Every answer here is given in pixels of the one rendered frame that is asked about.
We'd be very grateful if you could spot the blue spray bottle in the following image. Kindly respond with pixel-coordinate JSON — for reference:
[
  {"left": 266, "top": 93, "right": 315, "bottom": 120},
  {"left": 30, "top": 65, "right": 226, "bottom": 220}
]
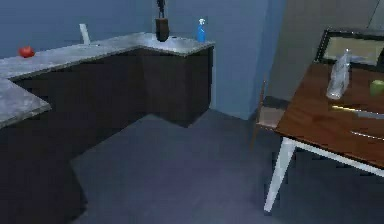
[{"left": 196, "top": 18, "right": 207, "bottom": 43}]

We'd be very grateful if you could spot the dark cupboard with grey worktop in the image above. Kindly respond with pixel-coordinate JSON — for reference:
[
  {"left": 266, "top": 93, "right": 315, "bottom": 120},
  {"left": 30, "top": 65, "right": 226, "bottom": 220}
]
[{"left": 0, "top": 31, "right": 215, "bottom": 224}]

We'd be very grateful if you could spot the dark brown vase with stems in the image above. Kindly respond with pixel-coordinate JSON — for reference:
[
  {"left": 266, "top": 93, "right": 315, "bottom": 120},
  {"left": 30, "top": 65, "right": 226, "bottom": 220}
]
[{"left": 154, "top": 0, "right": 171, "bottom": 43}]

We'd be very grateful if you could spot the brown table with white legs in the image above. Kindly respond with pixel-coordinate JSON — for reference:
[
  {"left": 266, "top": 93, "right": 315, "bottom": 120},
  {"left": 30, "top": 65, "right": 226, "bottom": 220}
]
[{"left": 263, "top": 61, "right": 384, "bottom": 213}]

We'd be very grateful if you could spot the clear glass bottle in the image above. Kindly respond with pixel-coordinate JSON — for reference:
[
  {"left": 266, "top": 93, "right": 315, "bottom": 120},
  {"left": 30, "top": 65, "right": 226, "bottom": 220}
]
[{"left": 325, "top": 48, "right": 352, "bottom": 101}]

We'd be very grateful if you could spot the black framed picture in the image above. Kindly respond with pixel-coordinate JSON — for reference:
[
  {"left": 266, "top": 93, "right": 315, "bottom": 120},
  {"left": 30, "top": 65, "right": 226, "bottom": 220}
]
[{"left": 314, "top": 28, "right": 384, "bottom": 71}]

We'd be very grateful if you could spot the silver table knife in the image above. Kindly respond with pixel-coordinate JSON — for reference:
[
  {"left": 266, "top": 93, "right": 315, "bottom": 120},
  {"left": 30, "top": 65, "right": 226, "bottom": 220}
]
[{"left": 350, "top": 130, "right": 384, "bottom": 142}]

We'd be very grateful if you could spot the red tomato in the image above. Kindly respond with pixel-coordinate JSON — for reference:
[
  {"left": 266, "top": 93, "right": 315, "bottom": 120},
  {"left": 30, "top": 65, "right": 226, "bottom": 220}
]
[{"left": 18, "top": 45, "right": 36, "bottom": 59}]

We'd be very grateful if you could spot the green apple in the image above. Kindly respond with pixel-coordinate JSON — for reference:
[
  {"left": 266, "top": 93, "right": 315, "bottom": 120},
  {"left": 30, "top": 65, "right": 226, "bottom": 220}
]
[{"left": 369, "top": 79, "right": 384, "bottom": 97}]

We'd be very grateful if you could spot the yellow handled knife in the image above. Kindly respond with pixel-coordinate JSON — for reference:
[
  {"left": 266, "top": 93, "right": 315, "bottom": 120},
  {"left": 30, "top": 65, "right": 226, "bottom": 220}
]
[{"left": 331, "top": 104, "right": 384, "bottom": 120}]

